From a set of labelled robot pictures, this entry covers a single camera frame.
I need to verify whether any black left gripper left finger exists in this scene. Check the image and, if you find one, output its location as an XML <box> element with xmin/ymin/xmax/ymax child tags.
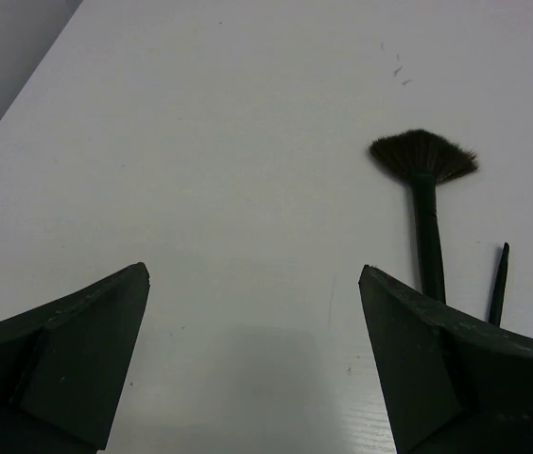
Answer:
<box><xmin>0</xmin><ymin>262</ymin><xmax>150</xmax><ymax>453</ymax></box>

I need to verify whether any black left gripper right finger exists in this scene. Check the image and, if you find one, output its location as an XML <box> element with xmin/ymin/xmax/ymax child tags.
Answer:
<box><xmin>359</xmin><ymin>266</ymin><xmax>533</xmax><ymax>453</ymax></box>

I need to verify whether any black fan makeup brush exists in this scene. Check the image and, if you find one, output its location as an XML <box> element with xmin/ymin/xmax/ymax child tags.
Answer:
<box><xmin>369</xmin><ymin>130</ymin><xmax>478</xmax><ymax>304</ymax></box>

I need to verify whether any thin black eyeliner pencil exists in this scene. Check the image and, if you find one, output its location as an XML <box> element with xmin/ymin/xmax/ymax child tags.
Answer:
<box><xmin>488</xmin><ymin>242</ymin><xmax>510</xmax><ymax>326</ymax></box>

